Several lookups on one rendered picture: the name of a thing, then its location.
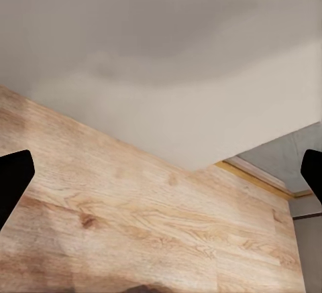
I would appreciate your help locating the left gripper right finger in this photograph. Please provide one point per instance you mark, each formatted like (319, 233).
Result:
(311, 171)

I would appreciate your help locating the fixed window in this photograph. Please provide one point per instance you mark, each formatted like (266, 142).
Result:
(276, 165)

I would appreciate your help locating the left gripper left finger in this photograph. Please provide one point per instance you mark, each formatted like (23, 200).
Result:
(16, 172)

